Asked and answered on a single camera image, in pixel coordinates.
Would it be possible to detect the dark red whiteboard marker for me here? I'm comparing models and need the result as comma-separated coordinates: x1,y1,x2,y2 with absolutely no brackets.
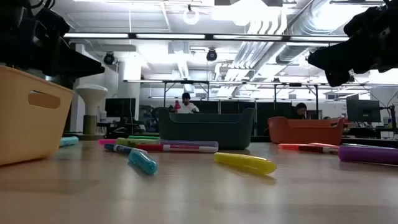
298,146,339,154

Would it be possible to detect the black background truss frame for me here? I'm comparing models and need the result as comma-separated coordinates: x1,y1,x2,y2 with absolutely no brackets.
161,79,321,113

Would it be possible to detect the black aluminium table frame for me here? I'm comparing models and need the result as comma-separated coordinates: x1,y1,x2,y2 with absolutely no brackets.
62,133,398,147

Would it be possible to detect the yellow plastic basket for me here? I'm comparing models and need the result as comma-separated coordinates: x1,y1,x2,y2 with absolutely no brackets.
0,64,75,166

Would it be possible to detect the purple translucent highlighter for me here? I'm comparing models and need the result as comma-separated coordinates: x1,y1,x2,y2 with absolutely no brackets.
338,145,398,166

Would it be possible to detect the black computer monitor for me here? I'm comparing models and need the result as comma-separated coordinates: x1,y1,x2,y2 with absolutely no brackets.
346,99,382,123
104,98,137,118

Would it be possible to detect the orange plastic basket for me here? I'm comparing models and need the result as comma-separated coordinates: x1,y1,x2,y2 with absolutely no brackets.
267,116,345,146

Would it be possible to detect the white mushroom-shaped lamp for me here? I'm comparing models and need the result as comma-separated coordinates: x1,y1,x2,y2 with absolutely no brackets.
75,84,108,135

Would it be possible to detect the white ring ceiling lamp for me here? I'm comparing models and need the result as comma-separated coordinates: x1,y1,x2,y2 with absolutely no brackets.
182,4,200,26

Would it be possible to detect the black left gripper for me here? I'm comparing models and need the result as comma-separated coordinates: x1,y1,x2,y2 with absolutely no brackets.
6,4,106,78

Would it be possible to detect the orange translucent highlighter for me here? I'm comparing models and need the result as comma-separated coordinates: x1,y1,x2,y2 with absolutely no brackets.
277,143,315,151

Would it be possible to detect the blue whiteboard marker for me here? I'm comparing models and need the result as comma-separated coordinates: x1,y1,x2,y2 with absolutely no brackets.
103,143,147,156

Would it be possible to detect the person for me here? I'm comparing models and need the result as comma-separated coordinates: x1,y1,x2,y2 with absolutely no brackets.
287,102,308,120
177,92,200,114

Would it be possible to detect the pale purple slim highlighter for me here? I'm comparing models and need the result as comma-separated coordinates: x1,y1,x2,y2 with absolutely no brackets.
159,139,220,148

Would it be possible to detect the yellow-green slim highlighter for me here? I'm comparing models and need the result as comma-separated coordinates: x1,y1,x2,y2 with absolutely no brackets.
115,138,161,147

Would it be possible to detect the long ceiling light bar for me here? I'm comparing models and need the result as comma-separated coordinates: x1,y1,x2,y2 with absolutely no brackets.
63,32,351,43

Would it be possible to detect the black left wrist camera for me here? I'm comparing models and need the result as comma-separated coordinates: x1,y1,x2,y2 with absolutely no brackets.
43,7,71,38

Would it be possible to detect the dark teal plastic basket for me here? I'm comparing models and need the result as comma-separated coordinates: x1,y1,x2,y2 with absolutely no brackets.
157,107,256,150

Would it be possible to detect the yellow translucent highlighter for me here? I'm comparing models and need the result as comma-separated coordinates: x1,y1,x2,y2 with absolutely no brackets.
213,152,277,175

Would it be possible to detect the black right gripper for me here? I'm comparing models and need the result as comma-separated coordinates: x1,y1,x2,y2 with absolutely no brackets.
307,4,398,88

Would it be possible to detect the teal translucent highlighter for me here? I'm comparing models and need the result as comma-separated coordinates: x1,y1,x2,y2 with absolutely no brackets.
127,148,159,175

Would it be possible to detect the light blue slim highlighter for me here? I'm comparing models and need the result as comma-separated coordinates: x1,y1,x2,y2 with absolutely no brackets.
59,136,80,147

